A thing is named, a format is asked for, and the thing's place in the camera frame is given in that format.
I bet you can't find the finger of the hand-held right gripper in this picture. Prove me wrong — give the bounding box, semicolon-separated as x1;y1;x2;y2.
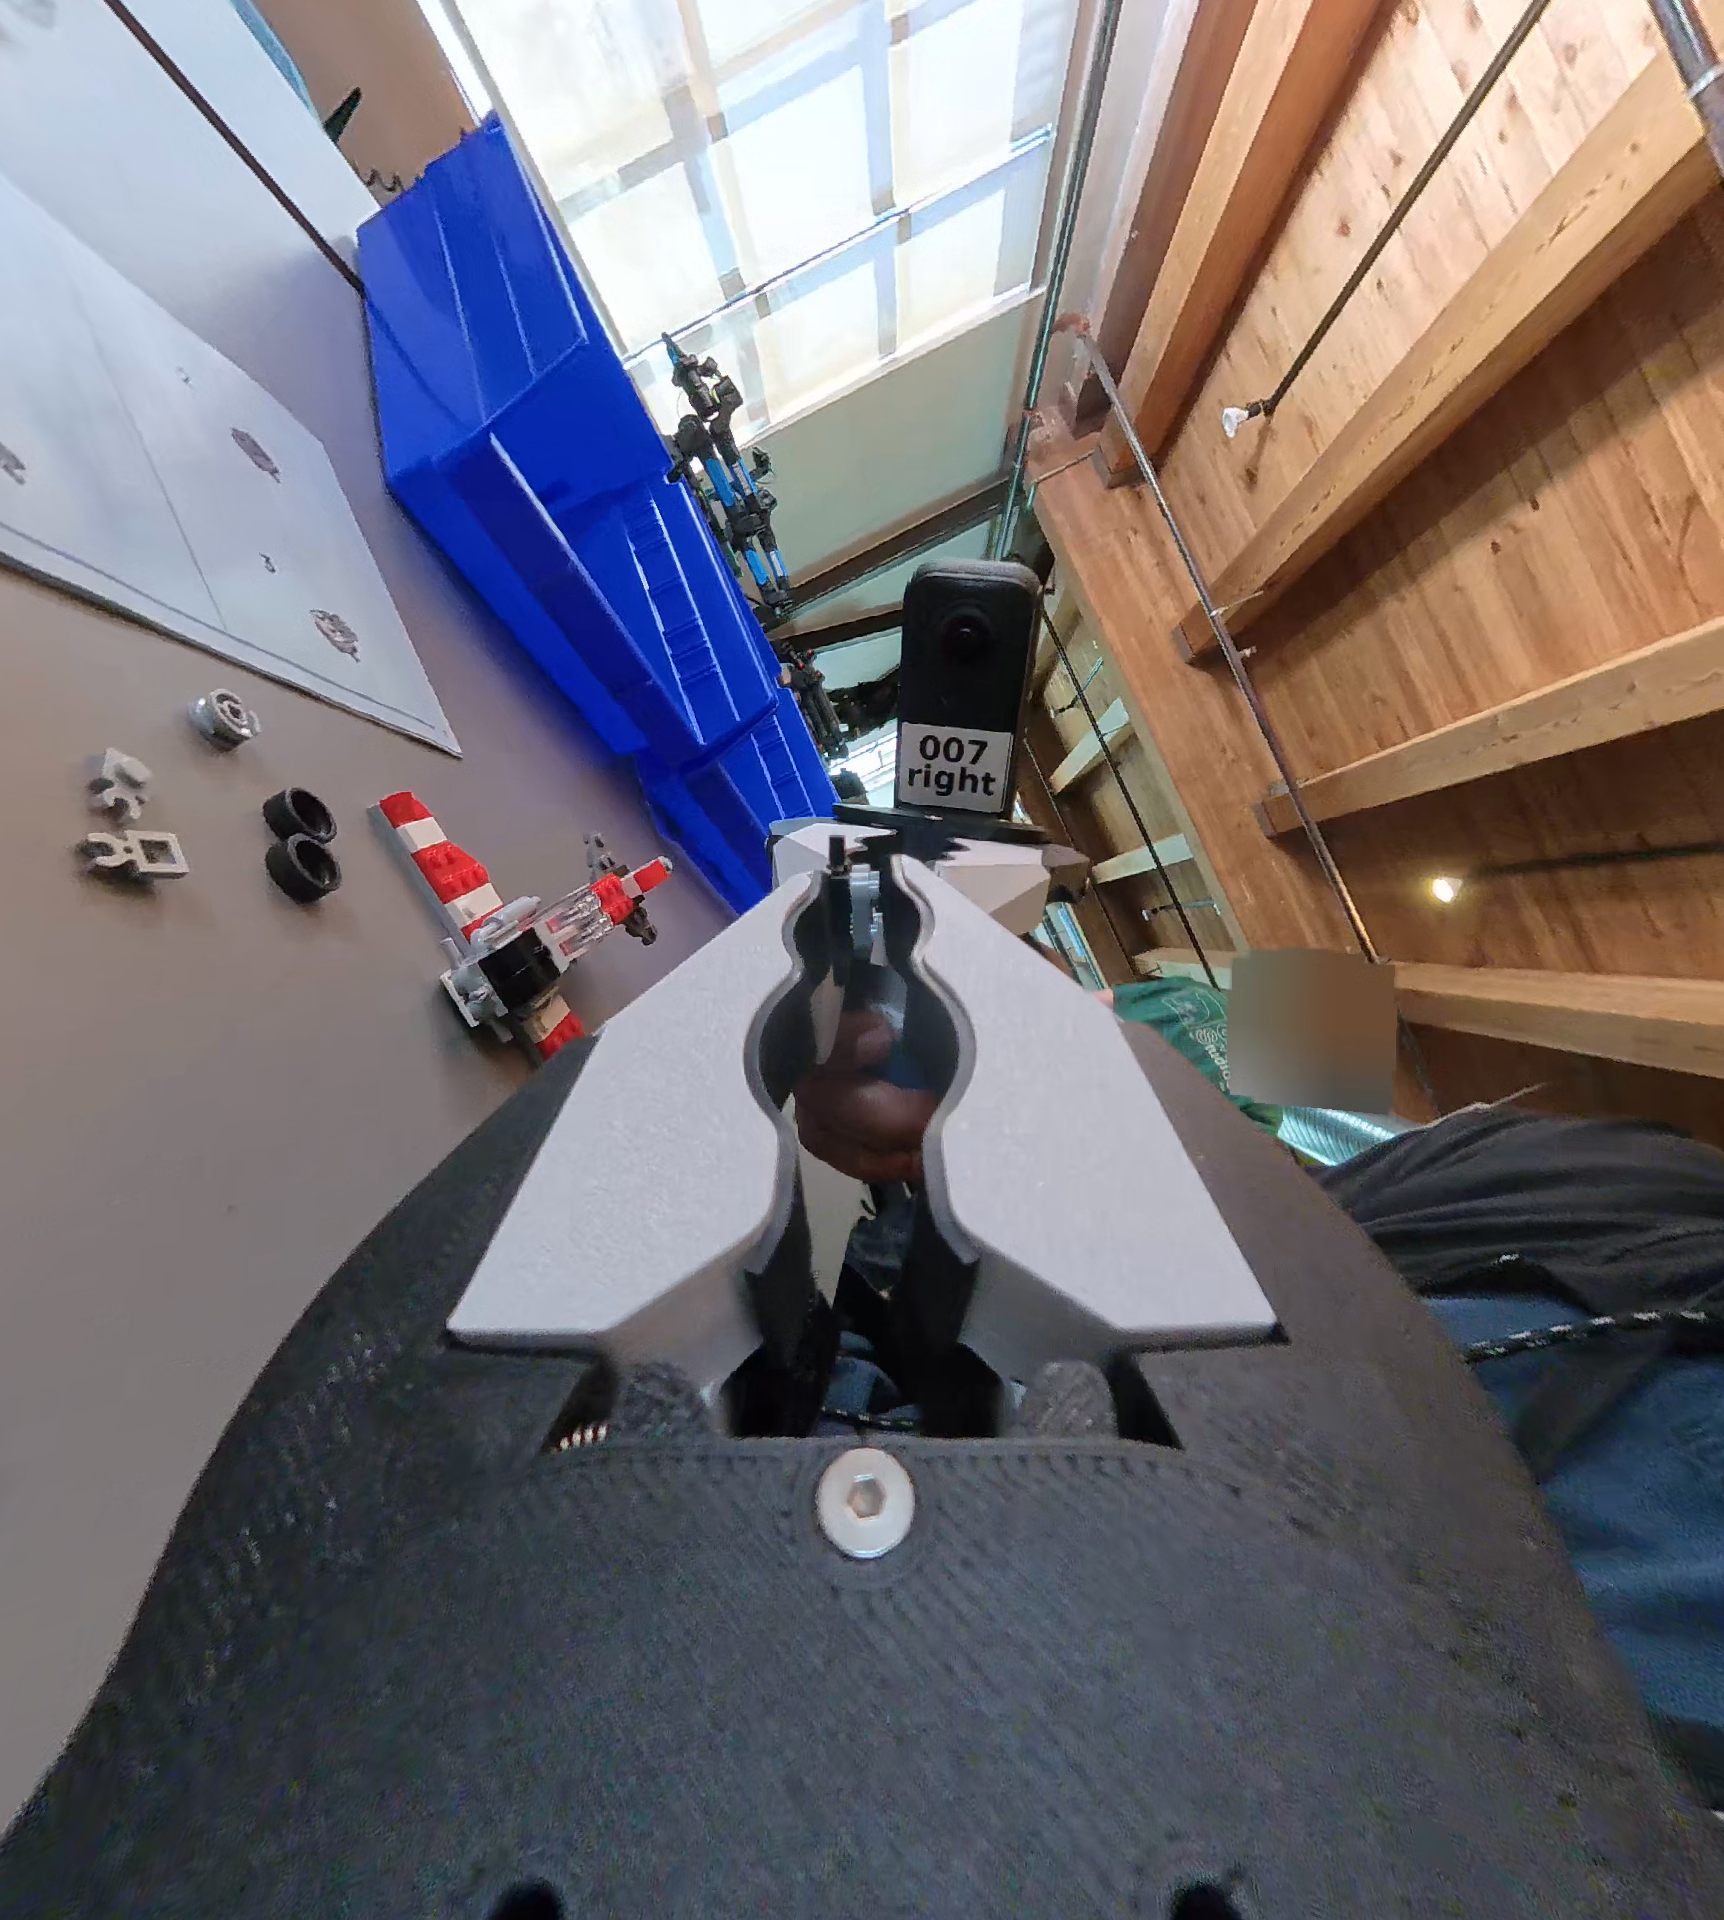
933;836;1092;924
765;819;866;902

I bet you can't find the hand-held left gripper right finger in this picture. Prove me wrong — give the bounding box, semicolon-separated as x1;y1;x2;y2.
868;858;1282;1425

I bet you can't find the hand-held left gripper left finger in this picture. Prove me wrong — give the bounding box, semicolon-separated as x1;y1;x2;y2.
446;867;841;1435

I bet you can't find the small toy brick assembly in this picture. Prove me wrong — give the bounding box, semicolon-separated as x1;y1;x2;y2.
826;834;891;984

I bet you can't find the grey desk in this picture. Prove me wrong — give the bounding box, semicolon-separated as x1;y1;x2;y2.
0;0;804;1920

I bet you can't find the person's right hand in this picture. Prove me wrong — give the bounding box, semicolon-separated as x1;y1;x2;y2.
793;1004;957;1191

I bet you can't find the blue plastic bin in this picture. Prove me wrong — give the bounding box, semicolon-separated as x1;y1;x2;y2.
356;112;669;602
395;427;785;757
633;697;845;918

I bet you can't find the red and white toy plane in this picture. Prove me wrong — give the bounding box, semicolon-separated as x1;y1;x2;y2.
365;790;676;1069

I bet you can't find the person's black jacket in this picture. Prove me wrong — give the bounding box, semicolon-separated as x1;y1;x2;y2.
1311;1107;1724;1480

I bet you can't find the large window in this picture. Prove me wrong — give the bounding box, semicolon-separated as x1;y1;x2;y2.
417;0;1103;602

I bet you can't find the person's blue garment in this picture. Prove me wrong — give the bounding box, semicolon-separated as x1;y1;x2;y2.
1424;1291;1724;1920

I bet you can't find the toy instruction booklet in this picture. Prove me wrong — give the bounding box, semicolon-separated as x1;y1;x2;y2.
0;83;464;757

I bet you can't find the black and white drawstring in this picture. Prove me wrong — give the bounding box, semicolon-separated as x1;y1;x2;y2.
1462;1302;1724;1364

